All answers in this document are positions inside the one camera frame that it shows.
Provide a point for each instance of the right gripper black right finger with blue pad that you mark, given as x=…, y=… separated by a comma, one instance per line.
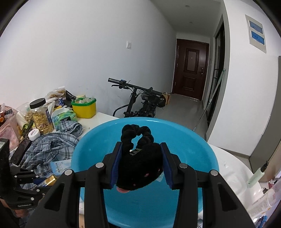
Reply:
x=221, y=206

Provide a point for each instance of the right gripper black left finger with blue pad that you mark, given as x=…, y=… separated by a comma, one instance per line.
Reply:
x=60, y=206

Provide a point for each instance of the snack bags pile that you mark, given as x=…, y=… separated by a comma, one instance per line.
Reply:
x=59, y=93

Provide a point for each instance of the grey wall panel blue labels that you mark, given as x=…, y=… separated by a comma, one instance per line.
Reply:
x=256, y=34

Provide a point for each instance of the pink bag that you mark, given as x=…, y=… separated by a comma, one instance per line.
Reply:
x=10, y=129

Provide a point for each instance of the green tissue pack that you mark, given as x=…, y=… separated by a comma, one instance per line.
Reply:
x=62, y=114

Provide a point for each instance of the dark brown door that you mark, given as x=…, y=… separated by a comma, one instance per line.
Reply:
x=190, y=68

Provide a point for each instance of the leaning mop pole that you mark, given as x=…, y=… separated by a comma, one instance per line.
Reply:
x=211, y=99

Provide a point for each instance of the plaid blue shirt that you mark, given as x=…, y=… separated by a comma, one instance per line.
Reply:
x=51, y=147

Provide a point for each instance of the clear jar black lid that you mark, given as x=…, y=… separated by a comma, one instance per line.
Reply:
x=41, y=117

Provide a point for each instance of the blue Maison packet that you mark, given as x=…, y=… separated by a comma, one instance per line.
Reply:
x=59, y=167

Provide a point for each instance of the small white jar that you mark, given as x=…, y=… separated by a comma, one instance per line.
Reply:
x=34, y=134

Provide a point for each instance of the yellow tub green rim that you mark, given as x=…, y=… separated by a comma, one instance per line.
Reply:
x=84, y=107

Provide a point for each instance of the black bicycle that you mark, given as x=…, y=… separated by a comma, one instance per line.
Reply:
x=151, y=99

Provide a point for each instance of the black plush cat pouch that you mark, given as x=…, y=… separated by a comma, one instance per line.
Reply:
x=141, y=161

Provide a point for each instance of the white lotion bottle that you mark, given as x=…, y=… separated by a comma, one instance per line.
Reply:
x=262, y=204

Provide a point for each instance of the grey refrigerator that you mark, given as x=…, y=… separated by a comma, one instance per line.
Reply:
x=270, y=135

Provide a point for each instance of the white wall switch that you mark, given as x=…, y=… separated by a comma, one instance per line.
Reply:
x=128, y=45

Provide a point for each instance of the blue plastic basin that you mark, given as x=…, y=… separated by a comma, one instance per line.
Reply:
x=154, y=205

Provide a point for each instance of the green pump bottle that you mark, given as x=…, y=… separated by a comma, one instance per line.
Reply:
x=257, y=175

